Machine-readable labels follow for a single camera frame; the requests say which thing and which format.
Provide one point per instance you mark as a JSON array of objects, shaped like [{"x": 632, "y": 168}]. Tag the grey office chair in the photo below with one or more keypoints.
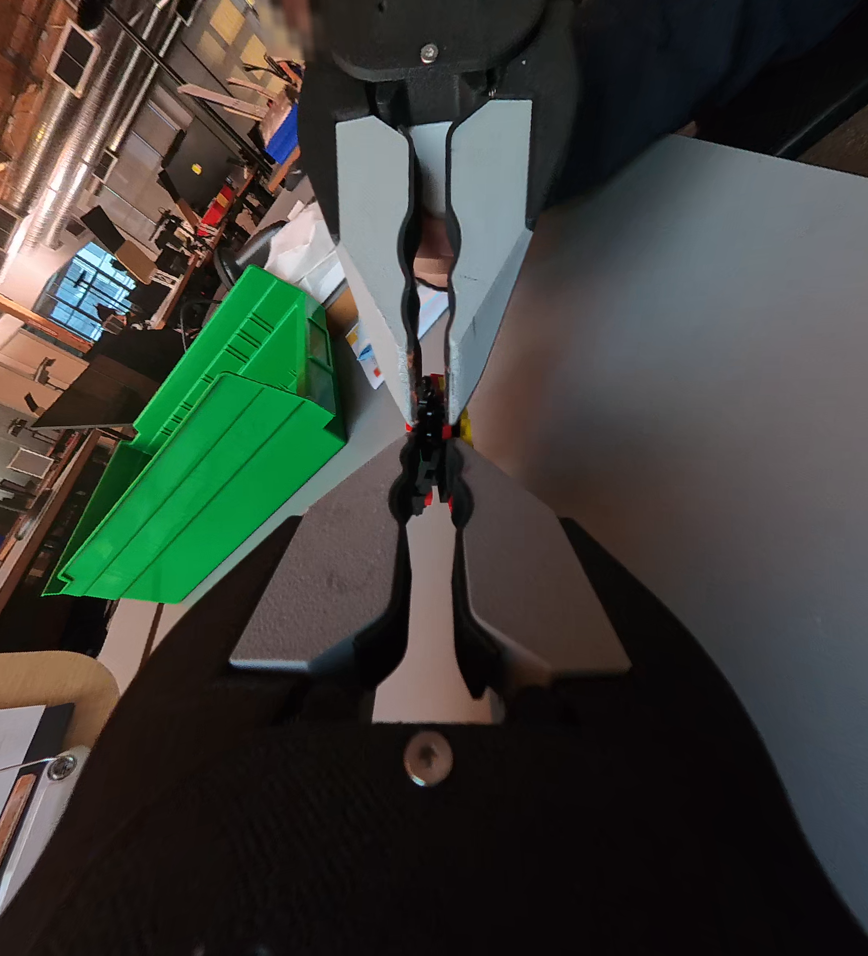
[{"x": 243, "y": 258}]

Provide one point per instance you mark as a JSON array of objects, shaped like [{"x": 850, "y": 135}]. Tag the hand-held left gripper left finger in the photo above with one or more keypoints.
[{"x": 314, "y": 590}]

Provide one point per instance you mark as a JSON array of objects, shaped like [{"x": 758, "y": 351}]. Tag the green plastic bin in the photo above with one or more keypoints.
[
  {"x": 202, "y": 493},
  {"x": 254, "y": 328}
]

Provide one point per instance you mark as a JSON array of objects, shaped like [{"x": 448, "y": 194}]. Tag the dark background table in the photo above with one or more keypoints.
[{"x": 97, "y": 396}]

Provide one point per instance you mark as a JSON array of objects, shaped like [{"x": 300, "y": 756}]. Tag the silver ventilation duct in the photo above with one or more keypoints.
[{"x": 68, "y": 149}]

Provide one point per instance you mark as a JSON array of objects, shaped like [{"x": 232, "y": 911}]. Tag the blue crates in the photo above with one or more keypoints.
[{"x": 283, "y": 134}]

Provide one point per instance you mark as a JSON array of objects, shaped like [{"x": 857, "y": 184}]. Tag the light wooden board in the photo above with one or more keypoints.
[{"x": 45, "y": 676}]

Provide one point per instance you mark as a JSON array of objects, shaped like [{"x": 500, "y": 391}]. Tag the black red lego spider model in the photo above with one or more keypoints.
[{"x": 430, "y": 448}]

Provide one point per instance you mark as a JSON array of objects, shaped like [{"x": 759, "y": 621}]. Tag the arched window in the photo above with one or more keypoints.
[{"x": 90, "y": 287}]

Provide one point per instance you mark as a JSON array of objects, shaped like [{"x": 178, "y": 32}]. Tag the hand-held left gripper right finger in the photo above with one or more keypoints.
[{"x": 538, "y": 590}]

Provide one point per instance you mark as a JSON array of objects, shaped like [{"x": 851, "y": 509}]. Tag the white paper bags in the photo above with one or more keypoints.
[{"x": 307, "y": 250}]

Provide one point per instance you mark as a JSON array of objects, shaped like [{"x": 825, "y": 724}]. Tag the person's right hand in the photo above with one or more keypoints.
[{"x": 434, "y": 250}]

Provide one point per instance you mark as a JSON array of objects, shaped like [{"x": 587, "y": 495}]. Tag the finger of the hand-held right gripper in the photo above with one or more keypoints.
[
  {"x": 374, "y": 224},
  {"x": 493, "y": 224}
]

